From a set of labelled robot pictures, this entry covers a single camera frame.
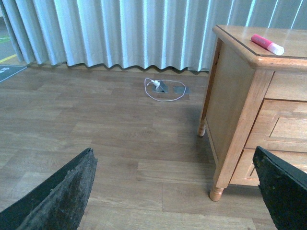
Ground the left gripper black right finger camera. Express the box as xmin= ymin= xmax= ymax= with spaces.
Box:
xmin=253 ymin=146 xmax=307 ymax=230

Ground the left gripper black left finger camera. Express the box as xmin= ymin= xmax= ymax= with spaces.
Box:
xmin=0 ymin=148 xmax=98 ymax=230

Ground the wooden drawer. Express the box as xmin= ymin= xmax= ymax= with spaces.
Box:
xmin=230 ymin=149 xmax=307 ymax=186
xmin=246 ymin=100 xmax=307 ymax=153

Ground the pink marker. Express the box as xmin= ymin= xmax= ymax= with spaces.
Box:
xmin=251 ymin=34 xmax=284 ymax=56

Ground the wooden nightstand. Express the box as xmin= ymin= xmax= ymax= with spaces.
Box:
xmin=198 ymin=25 xmax=307 ymax=201

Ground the dark floor mat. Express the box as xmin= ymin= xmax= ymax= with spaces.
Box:
xmin=0 ymin=65 xmax=27 ymax=82

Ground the closed floor socket cover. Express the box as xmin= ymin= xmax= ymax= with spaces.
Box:
xmin=173 ymin=86 xmax=190 ymax=94

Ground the open floor socket box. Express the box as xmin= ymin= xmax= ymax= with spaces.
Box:
xmin=152 ymin=80 xmax=168 ymax=93

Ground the grey pleated curtain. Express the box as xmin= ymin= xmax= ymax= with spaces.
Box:
xmin=0 ymin=0 xmax=307 ymax=71

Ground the white charger cable on floor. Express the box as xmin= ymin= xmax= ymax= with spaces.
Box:
xmin=144 ymin=77 xmax=187 ymax=103

